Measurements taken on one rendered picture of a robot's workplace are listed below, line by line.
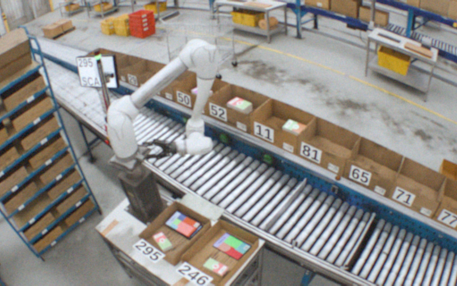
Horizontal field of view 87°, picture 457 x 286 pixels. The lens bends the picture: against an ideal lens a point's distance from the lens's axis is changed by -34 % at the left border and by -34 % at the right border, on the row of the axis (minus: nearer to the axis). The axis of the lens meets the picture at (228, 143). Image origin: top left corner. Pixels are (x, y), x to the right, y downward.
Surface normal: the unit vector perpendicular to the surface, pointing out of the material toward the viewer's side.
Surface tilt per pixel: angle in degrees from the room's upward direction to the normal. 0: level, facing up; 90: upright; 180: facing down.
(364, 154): 90
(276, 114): 89
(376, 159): 89
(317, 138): 0
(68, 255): 0
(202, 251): 1
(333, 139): 89
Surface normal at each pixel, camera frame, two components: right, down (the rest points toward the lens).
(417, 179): -0.64, 0.50
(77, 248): -0.07, -0.77
